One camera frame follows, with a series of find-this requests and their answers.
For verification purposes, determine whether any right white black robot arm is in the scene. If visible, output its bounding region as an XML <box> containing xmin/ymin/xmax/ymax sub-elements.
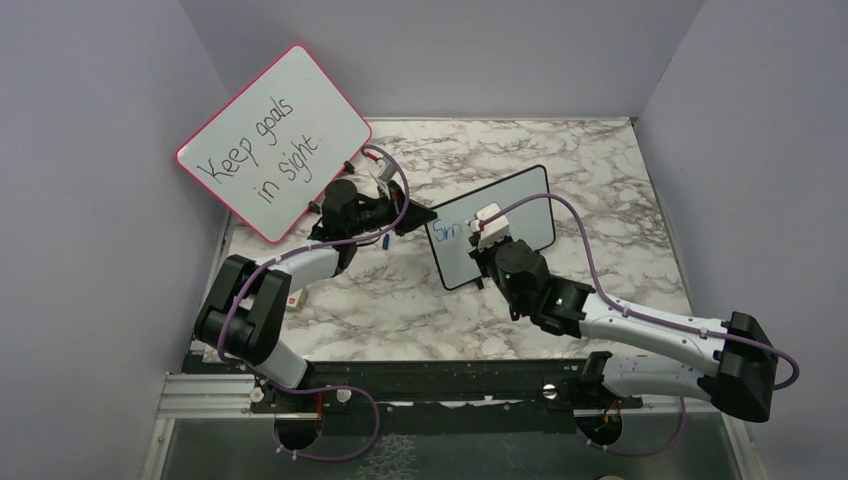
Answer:
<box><xmin>469</xmin><ymin>237</ymin><xmax>778</xmax><ymax>423</ymax></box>

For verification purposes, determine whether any small white red box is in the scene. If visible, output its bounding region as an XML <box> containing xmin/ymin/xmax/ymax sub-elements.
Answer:
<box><xmin>286</xmin><ymin>289</ymin><xmax>308</xmax><ymax>311</ymax></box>

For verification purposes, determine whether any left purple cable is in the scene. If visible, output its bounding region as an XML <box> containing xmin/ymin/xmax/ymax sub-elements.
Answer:
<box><xmin>217</xmin><ymin>144</ymin><xmax>411</xmax><ymax>464</ymax></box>

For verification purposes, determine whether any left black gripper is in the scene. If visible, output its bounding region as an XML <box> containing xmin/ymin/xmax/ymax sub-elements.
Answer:
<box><xmin>347</xmin><ymin>180</ymin><xmax>438</xmax><ymax>237</ymax></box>

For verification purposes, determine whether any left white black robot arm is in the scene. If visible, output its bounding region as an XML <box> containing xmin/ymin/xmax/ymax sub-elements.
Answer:
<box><xmin>193</xmin><ymin>180</ymin><xmax>437</xmax><ymax>411</ymax></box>

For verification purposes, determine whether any black aluminium mounting rail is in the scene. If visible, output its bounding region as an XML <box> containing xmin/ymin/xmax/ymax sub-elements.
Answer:
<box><xmin>155</xmin><ymin>357</ymin><xmax>747</xmax><ymax>435</ymax></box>

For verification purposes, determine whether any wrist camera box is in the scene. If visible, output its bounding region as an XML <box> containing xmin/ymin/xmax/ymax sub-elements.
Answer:
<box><xmin>368</xmin><ymin>157</ymin><xmax>397</xmax><ymax>197</ymax></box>
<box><xmin>469</xmin><ymin>203</ymin><xmax>510</xmax><ymax>251</ymax></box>

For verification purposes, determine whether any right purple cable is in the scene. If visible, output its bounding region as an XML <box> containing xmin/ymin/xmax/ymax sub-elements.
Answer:
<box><xmin>478</xmin><ymin>193</ymin><xmax>802</xmax><ymax>460</ymax></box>

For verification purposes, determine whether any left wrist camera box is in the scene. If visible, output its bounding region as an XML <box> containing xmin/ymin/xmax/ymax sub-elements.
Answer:
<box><xmin>368</xmin><ymin>157</ymin><xmax>397</xmax><ymax>197</ymax></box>

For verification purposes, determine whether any purple cable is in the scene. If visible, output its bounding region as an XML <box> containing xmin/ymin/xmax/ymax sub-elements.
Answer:
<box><xmin>217</xmin><ymin>144</ymin><xmax>411</xmax><ymax>464</ymax></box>
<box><xmin>478</xmin><ymin>193</ymin><xmax>802</xmax><ymax>460</ymax></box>

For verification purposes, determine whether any black framed whiteboard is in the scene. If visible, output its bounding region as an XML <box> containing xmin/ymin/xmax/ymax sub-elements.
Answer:
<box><xmin>422</xmin><ymin>164</ymin><xmax>556</xmax><ymax>291</ymax></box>

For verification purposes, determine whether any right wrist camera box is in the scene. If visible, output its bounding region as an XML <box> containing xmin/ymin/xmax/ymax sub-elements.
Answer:
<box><xmin>469</xmin><ymin>203</ymin><xmax>510</xmax><ymax>251</ymax></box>

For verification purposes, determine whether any pink framed whiteboard with writing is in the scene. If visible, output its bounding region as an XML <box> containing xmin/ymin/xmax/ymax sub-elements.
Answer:
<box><xmin>175</xmin><ymin>44</ymin><xmax>372</xmax><ymax>243</ymax></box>

